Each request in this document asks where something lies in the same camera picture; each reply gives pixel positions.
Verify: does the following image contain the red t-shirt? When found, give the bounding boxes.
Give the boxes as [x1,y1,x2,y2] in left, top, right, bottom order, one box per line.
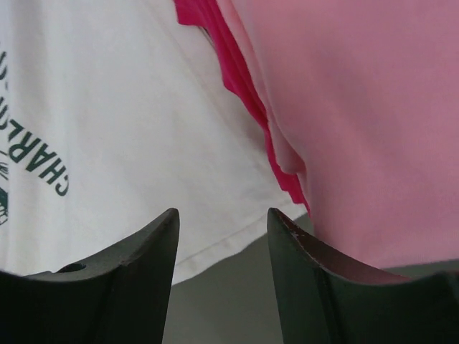
[174,0,309,209]

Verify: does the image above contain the pink t-shirt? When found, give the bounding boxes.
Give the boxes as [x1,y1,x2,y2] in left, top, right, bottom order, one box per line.
[218,1,458,268]

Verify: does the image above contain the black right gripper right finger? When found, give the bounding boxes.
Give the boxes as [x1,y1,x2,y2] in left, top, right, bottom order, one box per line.
[268,208,458,343]

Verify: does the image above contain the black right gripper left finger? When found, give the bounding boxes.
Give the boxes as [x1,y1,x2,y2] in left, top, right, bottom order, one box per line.
[1,209,179,344]

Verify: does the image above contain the white and green t-shirt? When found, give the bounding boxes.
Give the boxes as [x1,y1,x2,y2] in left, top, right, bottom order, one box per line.
[1,1,304,283]

